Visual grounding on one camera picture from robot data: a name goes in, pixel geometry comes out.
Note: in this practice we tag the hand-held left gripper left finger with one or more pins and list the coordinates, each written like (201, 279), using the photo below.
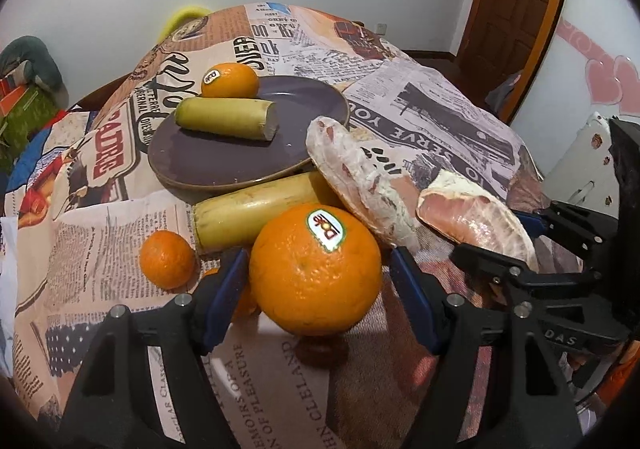
(226, 296)

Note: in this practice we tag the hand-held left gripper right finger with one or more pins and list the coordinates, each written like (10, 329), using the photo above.
(411, 291)

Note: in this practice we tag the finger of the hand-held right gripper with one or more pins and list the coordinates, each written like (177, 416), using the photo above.
(531, 228)
(500, 265)

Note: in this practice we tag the peeled pink pomelo segment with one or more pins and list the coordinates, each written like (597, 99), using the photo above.
(475, 224)

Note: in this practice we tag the large orange with sticker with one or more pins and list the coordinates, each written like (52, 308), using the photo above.
(314, 269)

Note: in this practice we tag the purple ceramic plate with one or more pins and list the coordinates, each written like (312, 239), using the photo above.
(225, 161)

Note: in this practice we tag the small mandarin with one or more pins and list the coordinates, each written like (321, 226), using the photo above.
(246, 304)
(167, 260)

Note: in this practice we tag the white chair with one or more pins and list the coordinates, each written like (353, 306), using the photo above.
(582, 164)

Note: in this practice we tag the banana piece on table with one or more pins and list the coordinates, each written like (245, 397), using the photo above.
(250, 214)

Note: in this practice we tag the wrapped pink pomelo segment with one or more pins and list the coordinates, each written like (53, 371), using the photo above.
(357, 181)

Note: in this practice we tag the newspaper print tablecloth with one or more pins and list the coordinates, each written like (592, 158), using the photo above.
(425, 129)

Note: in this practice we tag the banana piece on plate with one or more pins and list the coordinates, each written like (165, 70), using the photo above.
(227, 118)

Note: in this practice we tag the small orange with sticker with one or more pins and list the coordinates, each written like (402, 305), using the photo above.
(230, 80)

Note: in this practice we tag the brown wooden door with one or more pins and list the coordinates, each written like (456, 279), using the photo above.
(515, 4)

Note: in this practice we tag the green cloth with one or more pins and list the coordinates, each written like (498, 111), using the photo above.
(22, 121)

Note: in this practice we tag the yellow chair back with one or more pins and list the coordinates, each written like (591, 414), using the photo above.
(184, 15)

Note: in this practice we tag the grey-green pillow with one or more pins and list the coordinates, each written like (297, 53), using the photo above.
(30, 60)

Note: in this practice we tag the pink heart wall sticker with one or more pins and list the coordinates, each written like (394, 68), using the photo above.
(607, 76)

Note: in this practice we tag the white wall socket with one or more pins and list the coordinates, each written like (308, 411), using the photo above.
(381, 27)

